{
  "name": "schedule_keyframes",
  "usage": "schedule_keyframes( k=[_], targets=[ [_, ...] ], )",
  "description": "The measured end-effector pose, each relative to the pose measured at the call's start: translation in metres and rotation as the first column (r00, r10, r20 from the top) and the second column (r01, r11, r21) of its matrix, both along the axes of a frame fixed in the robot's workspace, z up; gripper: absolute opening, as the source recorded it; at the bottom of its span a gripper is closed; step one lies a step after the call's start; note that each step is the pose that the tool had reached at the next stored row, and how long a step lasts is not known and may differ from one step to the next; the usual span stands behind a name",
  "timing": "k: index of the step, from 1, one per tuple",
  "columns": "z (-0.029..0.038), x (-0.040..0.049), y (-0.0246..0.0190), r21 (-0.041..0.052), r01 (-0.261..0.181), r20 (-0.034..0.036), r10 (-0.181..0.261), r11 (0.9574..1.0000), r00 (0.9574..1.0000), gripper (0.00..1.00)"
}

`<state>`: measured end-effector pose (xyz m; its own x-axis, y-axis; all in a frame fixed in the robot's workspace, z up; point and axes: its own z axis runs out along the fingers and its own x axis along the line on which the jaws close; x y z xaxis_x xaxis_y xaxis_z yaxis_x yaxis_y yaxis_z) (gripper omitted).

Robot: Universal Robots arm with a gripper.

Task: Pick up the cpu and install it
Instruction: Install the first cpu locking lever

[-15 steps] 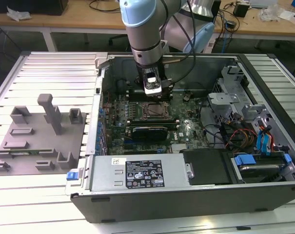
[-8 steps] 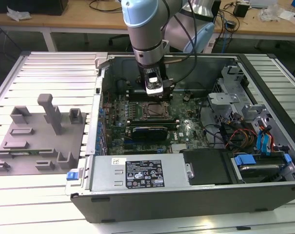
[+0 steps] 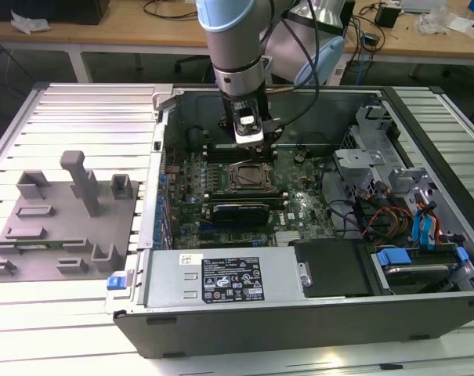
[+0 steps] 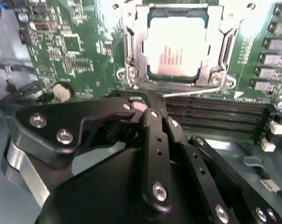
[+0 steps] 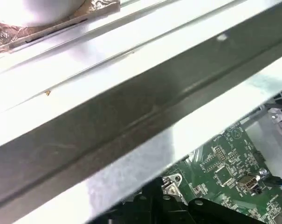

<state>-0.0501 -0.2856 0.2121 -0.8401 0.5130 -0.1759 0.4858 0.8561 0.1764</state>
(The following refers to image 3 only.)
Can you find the metal locking lever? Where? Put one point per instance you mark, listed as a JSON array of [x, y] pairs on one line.
[[244, 161]]

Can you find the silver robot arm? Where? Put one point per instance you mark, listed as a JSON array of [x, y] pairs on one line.
[[229, 43]]

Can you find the CPU socket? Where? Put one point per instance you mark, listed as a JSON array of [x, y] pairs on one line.
[[228, 190]]

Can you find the round coin battery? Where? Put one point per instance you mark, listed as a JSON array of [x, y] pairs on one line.
[[299, 156]]

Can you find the RAM slot with white clips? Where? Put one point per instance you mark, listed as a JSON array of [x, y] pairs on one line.
[[244, 194], [244, 201], [221, 153], [221, 146]]

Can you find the RAM slot with black clips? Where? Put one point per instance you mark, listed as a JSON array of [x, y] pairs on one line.
[[244, 191], [221, 149], [244, 197], [221, 157]]

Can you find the green motherboard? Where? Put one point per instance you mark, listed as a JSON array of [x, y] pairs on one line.
[[307, 184]]

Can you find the black graphics card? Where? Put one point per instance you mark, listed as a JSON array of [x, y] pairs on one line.
[[240, 213]]

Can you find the silver metal drive cage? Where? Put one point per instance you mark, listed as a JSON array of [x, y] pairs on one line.
[[358, 156]]

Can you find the silver finned heatsink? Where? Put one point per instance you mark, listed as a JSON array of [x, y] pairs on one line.
[[287, 237]]

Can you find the black drive bay cover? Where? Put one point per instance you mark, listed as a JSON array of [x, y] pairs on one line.
[[330, 266]]

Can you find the small black adapter box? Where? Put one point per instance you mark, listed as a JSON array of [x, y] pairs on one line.
[[387, 16]]

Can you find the grey power supply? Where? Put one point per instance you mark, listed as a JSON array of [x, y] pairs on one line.
[[174, 274]]

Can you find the wooden desk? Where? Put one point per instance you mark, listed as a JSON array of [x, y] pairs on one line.
[[123, 33]]

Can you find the open black PC case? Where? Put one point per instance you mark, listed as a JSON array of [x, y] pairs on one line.
[[299, 325]]

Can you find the clear plastic bags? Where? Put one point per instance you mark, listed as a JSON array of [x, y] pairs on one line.
[[436, 19]]

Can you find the blue case latch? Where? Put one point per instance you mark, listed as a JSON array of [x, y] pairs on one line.
[[116, 283]]

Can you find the grey parts rack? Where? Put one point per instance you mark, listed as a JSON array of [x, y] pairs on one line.
[[64, 227]]

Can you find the large black box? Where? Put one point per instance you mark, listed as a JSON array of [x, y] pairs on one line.
[[44, 9]]

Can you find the green RAM stick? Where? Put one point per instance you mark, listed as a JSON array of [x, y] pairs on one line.
[[37, 243]]

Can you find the crumpled white plastic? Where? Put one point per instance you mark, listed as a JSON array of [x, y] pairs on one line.
[[29, 23]]

